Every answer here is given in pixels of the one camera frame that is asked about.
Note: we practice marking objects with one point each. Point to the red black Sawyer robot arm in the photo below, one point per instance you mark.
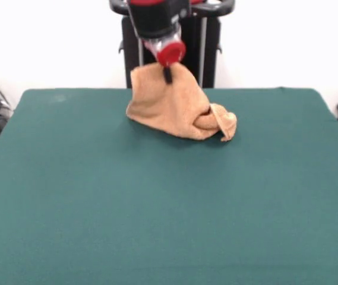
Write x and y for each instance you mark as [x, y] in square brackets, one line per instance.
[157, 17]

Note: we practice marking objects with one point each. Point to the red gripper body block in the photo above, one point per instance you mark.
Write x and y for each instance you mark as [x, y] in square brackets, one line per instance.
[171, 55]

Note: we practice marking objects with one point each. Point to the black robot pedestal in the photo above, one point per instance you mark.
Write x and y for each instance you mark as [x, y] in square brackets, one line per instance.
[207, 59]

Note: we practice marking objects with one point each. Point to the tan terry towel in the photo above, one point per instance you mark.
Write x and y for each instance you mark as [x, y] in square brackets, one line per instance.
[174, 107]

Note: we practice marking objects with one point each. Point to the dark green table cloth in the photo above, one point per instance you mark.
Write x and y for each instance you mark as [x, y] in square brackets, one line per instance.
[67, 222]

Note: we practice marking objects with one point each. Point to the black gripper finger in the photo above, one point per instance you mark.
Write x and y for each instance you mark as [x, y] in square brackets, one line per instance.
[167, 75]

